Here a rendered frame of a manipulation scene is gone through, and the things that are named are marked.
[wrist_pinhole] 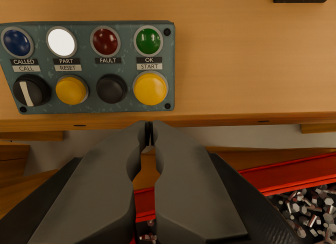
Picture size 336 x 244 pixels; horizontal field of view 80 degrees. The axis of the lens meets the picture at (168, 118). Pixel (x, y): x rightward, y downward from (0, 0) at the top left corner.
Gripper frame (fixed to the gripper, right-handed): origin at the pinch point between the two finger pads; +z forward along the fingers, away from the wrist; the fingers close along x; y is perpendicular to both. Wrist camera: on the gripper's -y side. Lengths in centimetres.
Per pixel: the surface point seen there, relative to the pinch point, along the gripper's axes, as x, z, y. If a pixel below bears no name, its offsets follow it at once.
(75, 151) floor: -45, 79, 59
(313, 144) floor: 85, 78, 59
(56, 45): -7.5, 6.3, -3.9
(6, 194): -48, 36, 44
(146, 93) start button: -0.5, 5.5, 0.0
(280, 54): 14.1, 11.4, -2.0
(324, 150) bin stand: 25.9, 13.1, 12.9
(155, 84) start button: 0.4, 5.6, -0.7
